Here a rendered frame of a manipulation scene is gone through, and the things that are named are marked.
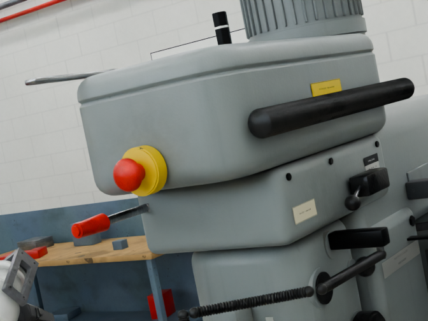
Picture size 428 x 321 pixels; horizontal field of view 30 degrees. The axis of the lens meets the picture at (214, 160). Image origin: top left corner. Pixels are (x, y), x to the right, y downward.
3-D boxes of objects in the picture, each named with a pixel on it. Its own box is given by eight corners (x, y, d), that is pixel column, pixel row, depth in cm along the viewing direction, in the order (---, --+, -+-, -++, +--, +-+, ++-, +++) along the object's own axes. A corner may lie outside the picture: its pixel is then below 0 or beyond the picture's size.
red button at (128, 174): (137, 192, 92) (130, 157, 92) (113, 195, 95) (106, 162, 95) (155, 186, 95) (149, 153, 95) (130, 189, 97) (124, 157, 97)
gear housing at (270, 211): (292, 247, 99) (277, 168, 98) (144, 257, 113) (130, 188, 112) (395, 193, 126) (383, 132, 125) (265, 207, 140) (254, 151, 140)
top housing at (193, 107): (241, 181, 90) (214, 41, 89) (78, 202, 105) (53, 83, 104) (397, 127, 128) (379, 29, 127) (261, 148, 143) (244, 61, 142)
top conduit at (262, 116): (274, 136, 90) (269, 106, 90) (244, 141, 93) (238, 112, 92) (416, 97, 127) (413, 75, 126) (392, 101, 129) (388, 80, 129)
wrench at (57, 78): (41, 81, 97) (39, 75, 97) (20, 87, 100) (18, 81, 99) (164, 67, 117) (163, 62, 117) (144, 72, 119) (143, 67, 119)
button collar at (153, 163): (162, 193, 94) (151, 144, 94) (124, 199, 98) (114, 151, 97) (172, 190, 96) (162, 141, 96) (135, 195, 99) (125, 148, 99)
